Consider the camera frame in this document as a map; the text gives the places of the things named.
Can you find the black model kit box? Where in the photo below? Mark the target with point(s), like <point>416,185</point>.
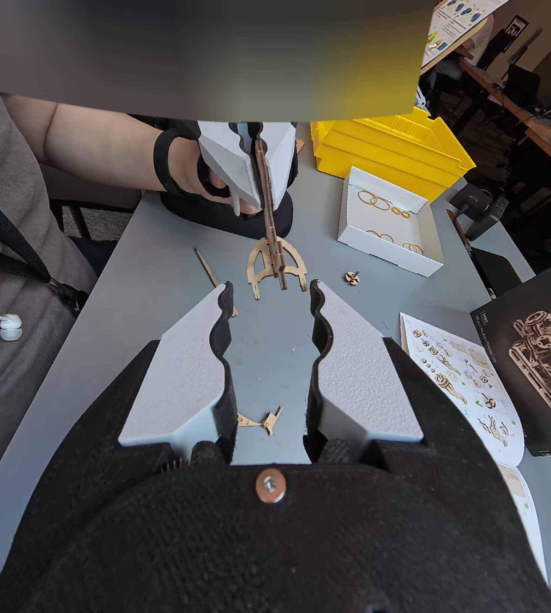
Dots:
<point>505,335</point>

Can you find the black quilted wrist rest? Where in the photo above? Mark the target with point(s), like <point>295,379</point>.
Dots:
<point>194,218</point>

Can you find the black power adapter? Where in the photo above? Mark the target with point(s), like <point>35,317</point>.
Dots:
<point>486,220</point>

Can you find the small hooked wooden part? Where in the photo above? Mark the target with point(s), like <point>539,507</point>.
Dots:
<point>271,421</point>

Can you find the long slotted wooden strip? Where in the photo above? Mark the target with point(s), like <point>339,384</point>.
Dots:
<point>207,268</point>

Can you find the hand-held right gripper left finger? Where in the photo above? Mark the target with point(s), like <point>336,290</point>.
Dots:
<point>179,383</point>

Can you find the person's left forearm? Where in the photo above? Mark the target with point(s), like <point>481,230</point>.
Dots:
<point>88,139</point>

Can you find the person's left hand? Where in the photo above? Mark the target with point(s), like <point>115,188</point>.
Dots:
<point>186,165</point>

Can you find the yellow plastic bin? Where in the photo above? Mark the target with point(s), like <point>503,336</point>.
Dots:
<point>400,153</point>

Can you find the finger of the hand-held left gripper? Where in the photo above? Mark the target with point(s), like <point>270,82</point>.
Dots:
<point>280,158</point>
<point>222,153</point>

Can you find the white cardboard tray box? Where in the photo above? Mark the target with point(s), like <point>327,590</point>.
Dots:
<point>397,227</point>

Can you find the illustrated instruction booklet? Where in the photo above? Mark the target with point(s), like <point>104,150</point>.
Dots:
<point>448,364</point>

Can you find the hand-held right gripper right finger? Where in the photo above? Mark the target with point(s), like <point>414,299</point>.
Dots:
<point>361,383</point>

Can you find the group of tan rubber bands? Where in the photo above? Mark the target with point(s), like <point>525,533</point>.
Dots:
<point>375,201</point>

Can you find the poster on wooden board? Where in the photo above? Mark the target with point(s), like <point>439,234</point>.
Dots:
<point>452,28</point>

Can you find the background wooden desk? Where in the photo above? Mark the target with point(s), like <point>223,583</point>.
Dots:
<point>519,110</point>

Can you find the anchor-shaped wooden assembly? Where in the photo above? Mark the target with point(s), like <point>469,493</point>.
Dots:
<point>270,230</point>

